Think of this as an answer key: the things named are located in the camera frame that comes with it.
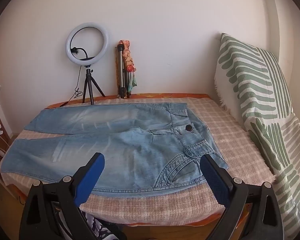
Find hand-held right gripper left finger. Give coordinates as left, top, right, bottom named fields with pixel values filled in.
left=19, top=152, right=127, bottom=240

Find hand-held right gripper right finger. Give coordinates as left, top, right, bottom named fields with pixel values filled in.
left=199, top=154, right=284, bottom=240

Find light blue denim pants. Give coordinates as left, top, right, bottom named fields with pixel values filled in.
left=0, top=102, right=229, bottom=197

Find beige checked blanket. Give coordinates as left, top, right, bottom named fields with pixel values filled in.
left=1, top=96, right=277, bottom=227

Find black and white printed cloth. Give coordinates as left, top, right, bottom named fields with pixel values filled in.
left=52, top=202, right=127, bottom=240

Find black mini tripod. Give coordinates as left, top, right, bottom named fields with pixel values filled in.
left=82, top=65, right=106, bottom=105

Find green patterned white throw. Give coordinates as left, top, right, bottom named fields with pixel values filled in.
left=213, top=32, right=300, bottom=240

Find folded silver tripod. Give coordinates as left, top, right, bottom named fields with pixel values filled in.
left=114, top=44, right=131, bottom=99

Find orange floral scarf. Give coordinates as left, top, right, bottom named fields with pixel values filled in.
left=118, top=39, right=139, bottom=93

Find black ring light cable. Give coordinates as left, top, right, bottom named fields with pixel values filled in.
left=59, top=47, right=91, bottom=107

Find white ring light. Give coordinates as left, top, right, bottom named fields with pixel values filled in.
left=65, top=22, right=111, bottom=67

